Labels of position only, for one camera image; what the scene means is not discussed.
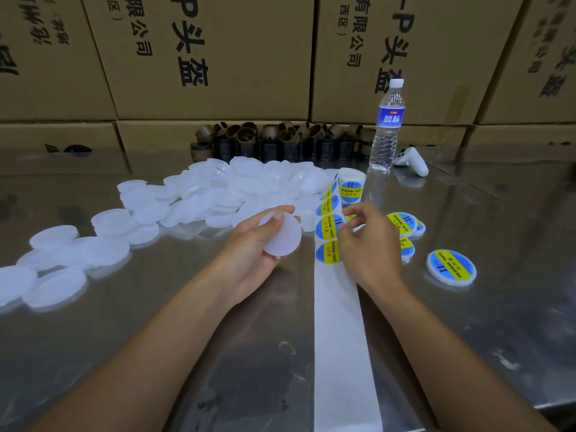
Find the person's right hand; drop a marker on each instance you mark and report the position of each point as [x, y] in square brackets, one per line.
[373, 252]

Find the person's left hand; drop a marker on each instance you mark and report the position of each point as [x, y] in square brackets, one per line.
[238, 261]

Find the pile of white plastic lids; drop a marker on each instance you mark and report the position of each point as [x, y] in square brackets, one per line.
[207, 189]

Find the sticker roll with backing strip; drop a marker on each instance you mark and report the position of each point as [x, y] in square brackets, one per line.
[344, 373]

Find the person's left forearm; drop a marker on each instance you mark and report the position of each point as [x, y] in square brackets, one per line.
[135, 373]

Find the person's right forearm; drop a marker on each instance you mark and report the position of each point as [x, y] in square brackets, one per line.
[459, 373]

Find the white handheld controller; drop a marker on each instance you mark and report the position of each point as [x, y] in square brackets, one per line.
[411, 161]

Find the row of dark cardboard tubes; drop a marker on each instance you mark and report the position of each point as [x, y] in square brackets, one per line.
[259, 144]

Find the clear plastic water bottle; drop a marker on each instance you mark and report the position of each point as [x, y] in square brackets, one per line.
[386, 128]

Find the stack of brown cardboard boxes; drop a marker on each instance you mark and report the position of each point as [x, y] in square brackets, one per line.
[216, 63]

